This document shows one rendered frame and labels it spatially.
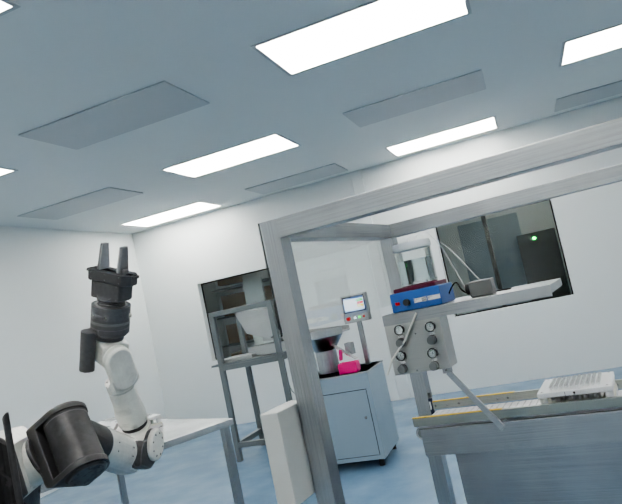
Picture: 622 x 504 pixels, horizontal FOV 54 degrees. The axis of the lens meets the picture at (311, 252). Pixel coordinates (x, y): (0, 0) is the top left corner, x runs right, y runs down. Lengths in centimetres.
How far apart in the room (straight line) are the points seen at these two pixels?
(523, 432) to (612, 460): 29
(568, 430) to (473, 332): 532
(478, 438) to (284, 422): 88
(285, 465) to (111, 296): 68
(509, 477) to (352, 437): 284
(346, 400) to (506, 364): 296
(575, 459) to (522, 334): 523
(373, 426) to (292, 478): 336
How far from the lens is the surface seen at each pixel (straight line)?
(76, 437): 137
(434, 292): 236
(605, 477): 244
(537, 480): 247
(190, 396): 896
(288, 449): 179
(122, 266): 146
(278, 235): 182
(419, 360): 237
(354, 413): 514
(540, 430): 236
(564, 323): 758
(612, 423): 234
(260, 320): 618
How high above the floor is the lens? 138
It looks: 5 degrees up
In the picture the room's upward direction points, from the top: 12 degrees counter-clockwise
